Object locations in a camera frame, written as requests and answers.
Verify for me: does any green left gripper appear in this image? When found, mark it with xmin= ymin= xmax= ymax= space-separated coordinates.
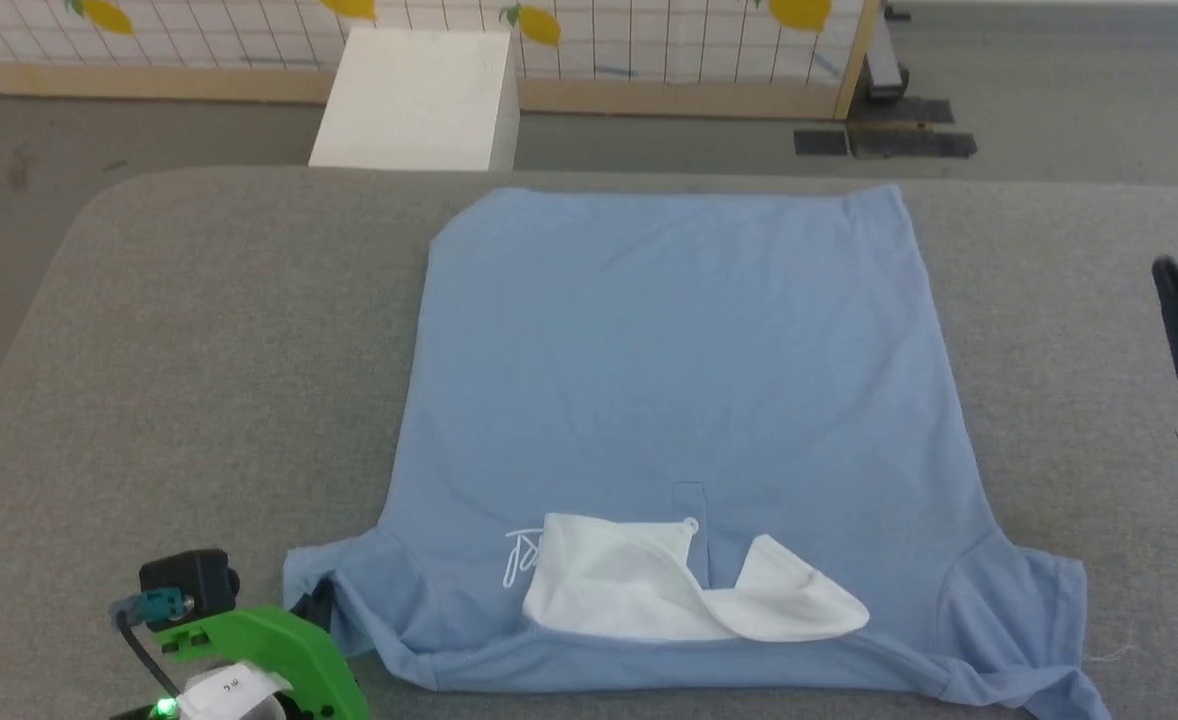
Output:
xmin=154 ymin=578 xmax=371 ymax=720

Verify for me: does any light blue polo shirt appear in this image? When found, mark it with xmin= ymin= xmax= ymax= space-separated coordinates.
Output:
xmin=282 ymin=183 xmax=1111 ymax=720

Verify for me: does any large black floor tape patch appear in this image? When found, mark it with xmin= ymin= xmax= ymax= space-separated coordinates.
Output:
xmin=848 ymin=97 xmax=979 ymax=160

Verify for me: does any grey wheeled metal base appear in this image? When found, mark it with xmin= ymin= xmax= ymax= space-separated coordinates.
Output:
xmin=863 ymin=0 xmax=913 ymax=102

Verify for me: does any white rectangular box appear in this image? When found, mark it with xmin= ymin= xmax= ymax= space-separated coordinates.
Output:
xmin=308 ymin=27 xmax=521 ymax=173

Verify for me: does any wooden framed grid screen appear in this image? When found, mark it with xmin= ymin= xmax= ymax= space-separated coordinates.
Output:
xmin=0 ymin=0 xmax=883 ymax=122

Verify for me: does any teal left cable connector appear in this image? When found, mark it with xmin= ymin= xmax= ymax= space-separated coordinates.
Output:
xmin=114 ymin=592 xmax=196 ymax=627

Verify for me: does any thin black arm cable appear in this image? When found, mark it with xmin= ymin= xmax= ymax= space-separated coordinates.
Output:
xmin=114 ymin=605 xmax=182 ymax=703

